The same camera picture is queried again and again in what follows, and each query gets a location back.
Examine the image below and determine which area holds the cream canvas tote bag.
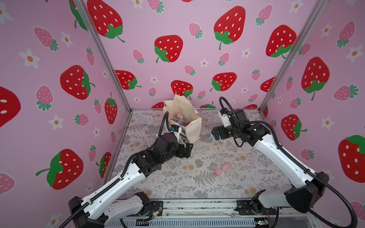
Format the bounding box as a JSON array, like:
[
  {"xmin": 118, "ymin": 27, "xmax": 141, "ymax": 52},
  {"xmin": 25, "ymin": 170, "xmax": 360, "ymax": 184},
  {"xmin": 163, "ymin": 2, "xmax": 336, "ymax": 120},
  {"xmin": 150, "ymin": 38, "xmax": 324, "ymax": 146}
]
[{"xmin": 163, "ymin": 95, "xmax": 202, "ymax": 143}]

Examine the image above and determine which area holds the silver corner frame post left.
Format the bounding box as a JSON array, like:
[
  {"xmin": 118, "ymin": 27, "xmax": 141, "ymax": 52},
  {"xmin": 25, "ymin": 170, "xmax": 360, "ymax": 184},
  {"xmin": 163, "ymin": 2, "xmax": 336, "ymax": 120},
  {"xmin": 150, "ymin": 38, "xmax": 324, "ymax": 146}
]
[{"xmin": 75, "ymin": 0, "xmax": 132, "ymax": 113}]

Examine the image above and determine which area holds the silver corner frame post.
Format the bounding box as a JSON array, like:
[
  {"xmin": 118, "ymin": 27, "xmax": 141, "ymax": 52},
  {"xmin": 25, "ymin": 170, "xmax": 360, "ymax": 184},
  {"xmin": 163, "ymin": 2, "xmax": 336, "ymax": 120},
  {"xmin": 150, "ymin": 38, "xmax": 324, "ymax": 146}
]
[
  {"xmin": 258, "ymin": 0, "xmax": 328, "ymax": 114},
  {"xmin": 75, "ymin": 0, "xmax": 132, "ymax": 113}
]

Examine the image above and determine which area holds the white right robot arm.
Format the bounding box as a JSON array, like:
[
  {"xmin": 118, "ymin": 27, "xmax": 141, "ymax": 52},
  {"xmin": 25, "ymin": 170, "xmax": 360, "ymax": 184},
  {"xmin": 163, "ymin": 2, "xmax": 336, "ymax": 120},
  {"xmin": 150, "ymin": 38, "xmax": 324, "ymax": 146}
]
[{"xmin": 212, "ymin": 108, "xmax": 326, "ymax": 214}]

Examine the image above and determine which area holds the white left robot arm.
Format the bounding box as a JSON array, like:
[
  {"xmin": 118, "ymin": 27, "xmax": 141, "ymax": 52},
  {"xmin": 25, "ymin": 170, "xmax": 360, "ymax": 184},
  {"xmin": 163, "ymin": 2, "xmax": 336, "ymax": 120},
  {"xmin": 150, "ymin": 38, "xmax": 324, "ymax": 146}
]
[{"xmin": 61, "ymin": 133, "xmax": 194, "ymax": 228}]

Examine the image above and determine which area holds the pink hourglass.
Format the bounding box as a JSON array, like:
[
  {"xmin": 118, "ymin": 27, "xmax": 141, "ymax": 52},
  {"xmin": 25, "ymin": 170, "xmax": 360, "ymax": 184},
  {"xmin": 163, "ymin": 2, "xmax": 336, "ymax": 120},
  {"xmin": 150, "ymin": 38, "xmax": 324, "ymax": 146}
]
[
  {"xmin": 214, "ymin": 163, "xmax": 231, "ymax": 177},
  {"xmin": 169, "ymin": 113, "xmax": 184, "ymax": 121}
]

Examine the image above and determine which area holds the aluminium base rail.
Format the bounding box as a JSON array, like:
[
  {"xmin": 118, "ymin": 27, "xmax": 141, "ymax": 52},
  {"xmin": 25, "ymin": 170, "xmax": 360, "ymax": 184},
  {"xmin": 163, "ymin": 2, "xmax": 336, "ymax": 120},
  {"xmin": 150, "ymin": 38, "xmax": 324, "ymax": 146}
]
[{"xmin": 76, "ymin": 198, "xmax": 323, "ymax": 228}]

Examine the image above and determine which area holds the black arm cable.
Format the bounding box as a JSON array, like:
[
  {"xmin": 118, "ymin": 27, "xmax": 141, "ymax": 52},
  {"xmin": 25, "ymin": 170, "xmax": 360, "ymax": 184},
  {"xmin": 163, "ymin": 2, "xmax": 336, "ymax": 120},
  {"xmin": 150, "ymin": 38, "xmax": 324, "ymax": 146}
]
[
  {"xmin": 218, "ymin": 96, "xmax": 357, "ymax": 228},
  {"xmin": 58, "ymin": 111, "xmax": 170, "ymax": 228}
]

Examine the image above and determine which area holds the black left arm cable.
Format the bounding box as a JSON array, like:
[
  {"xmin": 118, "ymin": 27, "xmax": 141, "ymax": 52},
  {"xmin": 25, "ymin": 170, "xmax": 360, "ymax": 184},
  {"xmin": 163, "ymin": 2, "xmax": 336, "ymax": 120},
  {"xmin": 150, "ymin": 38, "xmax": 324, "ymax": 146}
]
[{"xmin": 58, "ymin": 111, "xmax": 170, "ymax": 228}]

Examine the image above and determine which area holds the silver corner frame post right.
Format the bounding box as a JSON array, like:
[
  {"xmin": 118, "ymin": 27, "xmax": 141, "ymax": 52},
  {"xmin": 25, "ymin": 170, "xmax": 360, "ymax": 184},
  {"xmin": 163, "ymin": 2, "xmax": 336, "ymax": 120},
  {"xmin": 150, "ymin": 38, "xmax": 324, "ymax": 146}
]
[{"xmin": 258, "ymin": 0, "xmax": 328, "ymax": 114}]

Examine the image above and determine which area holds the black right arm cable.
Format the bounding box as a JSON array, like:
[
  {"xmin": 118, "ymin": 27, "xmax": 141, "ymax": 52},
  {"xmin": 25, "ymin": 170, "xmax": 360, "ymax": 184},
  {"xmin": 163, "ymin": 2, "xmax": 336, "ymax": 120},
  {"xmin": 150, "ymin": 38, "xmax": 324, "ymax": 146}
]
[{"xmin": 218, "ymin": 96, "xmax": 357, "ymax": 228}]

